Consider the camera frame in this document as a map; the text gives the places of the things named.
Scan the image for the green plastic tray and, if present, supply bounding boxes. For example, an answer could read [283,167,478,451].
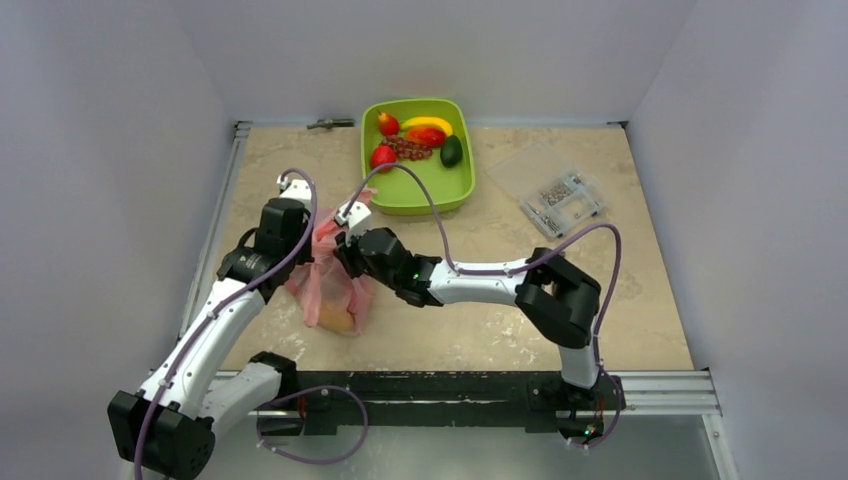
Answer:
[360,98,477,216]

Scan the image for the clear plastic screw box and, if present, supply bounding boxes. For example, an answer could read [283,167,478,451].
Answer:
[487,142,606,239]

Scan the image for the red fake strawberry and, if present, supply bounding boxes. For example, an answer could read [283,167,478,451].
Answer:
[369,145,397,174]

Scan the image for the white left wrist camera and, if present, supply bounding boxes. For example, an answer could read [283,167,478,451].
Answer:
[277,176,315,213]

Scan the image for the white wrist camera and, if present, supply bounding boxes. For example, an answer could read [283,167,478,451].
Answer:
[334,201,372,244]
[277,176,315,213]

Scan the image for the red orange fake mango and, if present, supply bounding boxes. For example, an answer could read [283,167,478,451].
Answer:
[404,126,448,149]

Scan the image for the red fake pear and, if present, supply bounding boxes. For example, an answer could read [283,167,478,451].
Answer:
[377,112,401,137]

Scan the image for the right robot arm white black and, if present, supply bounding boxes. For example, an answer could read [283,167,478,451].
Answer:
[334,227,606,407]

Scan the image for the dark green fake avocado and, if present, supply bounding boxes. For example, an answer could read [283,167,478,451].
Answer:
[439,135,464,168]

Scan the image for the yellow fake banana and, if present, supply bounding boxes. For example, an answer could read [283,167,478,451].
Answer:
[400,116,454,136]

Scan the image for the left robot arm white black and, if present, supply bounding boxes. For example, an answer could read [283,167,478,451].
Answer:
[107,195,317,479]

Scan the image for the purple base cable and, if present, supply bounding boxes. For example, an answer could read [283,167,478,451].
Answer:
[255,384,370,466]

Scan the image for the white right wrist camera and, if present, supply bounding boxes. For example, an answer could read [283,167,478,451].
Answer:
[334,201,372,244]

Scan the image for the pink plastic bag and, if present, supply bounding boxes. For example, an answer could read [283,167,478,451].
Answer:
[285,207,375,336]

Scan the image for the purple fake grapes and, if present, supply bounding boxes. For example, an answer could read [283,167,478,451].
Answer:
[380,136,433,161]

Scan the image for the metal clamp at table edge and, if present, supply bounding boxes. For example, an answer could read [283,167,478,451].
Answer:
[306,118,356,130]

